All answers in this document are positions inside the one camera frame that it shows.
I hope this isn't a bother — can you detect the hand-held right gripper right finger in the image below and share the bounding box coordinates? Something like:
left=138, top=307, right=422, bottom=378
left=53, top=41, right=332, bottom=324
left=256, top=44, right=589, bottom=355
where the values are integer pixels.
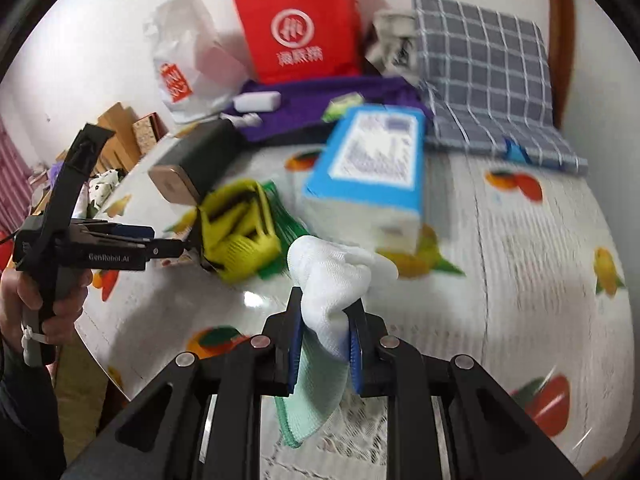
left=345, top=300, right=583, bottom=480

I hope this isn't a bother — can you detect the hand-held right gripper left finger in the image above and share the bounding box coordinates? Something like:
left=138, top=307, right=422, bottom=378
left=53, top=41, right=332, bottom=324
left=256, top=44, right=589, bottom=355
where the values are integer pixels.
left=60, top=287, right=306, bottom=480

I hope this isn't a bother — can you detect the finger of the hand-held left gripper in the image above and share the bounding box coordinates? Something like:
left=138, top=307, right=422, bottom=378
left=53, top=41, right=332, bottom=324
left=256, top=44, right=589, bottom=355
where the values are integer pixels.
left=112, top=225, right=155, bottom=240
left=145, top=239, right=203, bottom=263

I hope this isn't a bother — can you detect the yellow mesh bag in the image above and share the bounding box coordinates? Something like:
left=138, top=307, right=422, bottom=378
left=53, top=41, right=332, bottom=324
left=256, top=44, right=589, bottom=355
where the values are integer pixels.
left=197, top=178, right=283, bottom=283

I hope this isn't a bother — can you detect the white sponge block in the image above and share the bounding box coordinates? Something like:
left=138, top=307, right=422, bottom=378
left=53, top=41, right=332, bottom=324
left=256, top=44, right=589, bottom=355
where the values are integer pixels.
left=234, top=91, right=281, bottom=113

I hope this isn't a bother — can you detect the person's left forearm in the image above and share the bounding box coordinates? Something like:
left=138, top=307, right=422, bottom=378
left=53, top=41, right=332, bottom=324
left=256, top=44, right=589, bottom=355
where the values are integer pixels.
left=0, top=332, right=68, bottom=480

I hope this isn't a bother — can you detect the person's left hand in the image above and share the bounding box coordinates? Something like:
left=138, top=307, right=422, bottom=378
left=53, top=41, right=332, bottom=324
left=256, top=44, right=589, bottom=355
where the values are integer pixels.
left=0, top=265, right=94, bottom=349

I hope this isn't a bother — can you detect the white spotted cloth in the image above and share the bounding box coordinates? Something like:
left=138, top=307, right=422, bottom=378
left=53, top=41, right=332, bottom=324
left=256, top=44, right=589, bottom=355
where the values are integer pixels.
left=87, top=167, right=126, bottom=211

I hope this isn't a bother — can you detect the dark green box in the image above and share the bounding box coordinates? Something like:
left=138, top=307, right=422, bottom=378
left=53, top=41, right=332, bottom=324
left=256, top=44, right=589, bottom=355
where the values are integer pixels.
left=148, top=119, right=243, bottom=206

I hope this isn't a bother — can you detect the patterned flat box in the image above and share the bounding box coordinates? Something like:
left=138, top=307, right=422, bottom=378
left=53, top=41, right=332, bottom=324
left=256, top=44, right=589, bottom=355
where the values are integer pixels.
left=132, top=112, right=168, bottom=156

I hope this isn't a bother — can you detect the wooden headboard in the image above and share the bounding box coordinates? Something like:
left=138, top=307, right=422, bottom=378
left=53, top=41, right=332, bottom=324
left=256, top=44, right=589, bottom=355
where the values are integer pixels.
left=57, top=102, right=146, bottom=176

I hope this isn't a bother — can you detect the pink striped cloth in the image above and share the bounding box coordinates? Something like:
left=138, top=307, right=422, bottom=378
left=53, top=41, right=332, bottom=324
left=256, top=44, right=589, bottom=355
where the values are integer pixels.
left=0, top=115, right=36, bottom=241

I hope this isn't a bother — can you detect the small white roll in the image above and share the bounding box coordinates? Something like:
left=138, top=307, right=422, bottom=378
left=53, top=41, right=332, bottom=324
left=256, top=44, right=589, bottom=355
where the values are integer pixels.
left=222, top=112, right=263, bottom=128

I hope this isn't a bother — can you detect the fruit print tablecloth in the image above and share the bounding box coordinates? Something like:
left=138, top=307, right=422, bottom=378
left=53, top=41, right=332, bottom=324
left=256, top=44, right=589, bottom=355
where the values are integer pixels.
left=75, top=135, right=628, bottom=480

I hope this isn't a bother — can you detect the white plastic bag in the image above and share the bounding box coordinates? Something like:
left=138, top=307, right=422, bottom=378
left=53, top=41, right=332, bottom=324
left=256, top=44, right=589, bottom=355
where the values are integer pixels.
left=143, top=0, right=251, bottom=123

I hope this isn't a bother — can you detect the purple towel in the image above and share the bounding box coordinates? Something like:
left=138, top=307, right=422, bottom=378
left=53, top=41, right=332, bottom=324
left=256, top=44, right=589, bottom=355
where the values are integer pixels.
left=220, top=76, right=433, bottom=146

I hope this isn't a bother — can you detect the blue tissue pack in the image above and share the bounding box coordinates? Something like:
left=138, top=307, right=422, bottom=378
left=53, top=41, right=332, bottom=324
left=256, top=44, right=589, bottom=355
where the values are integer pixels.
left=302, top=105, right=426, bottom=256

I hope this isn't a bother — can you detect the small green packet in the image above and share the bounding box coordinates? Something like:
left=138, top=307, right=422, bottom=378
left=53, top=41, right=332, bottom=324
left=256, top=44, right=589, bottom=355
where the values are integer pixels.
left=322, top=92, right=365, bottom=123

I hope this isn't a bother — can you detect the red paper bag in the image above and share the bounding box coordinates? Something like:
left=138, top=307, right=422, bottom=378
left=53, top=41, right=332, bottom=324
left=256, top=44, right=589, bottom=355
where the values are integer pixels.
left=232, top=0, right=363, bottom=85

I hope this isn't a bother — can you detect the grey backpack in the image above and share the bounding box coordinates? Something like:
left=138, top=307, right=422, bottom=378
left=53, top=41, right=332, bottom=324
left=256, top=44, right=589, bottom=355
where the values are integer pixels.
left=365, top=9, right=421, bottom=81

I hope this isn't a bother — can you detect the grey checked cushion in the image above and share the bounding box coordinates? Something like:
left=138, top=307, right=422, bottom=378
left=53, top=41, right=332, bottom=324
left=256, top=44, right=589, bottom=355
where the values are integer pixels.
left=411, top=0, right=590, bottom=177

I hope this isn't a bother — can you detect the wooden door frame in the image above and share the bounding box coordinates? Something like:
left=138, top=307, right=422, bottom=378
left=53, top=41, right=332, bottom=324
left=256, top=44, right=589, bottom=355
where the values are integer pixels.
left=544, top=0, right=576, bottom=131

